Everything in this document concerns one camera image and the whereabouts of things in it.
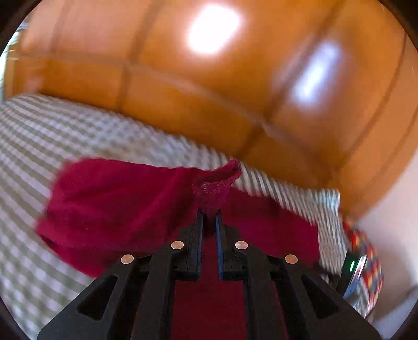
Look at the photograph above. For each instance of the red fleece sweater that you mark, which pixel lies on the red fleece sweater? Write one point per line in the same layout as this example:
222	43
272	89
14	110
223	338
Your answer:
114	202

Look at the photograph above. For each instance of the multicoloured checked pillow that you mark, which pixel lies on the multicoloured checked pillow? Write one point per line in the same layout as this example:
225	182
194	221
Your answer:
372	261

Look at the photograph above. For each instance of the wooden panelled wardrobe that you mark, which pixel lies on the wooden panelled wardrobe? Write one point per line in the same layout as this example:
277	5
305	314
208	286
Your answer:
228	81

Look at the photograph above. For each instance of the green checked bedsheet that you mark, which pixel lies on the green checked bedsheet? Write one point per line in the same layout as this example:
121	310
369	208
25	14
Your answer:
49	137

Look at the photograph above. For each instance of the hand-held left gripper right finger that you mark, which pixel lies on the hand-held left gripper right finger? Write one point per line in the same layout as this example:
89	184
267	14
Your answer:
219	242

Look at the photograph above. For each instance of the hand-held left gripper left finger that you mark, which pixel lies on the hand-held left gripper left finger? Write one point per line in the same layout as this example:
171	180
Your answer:
198	242

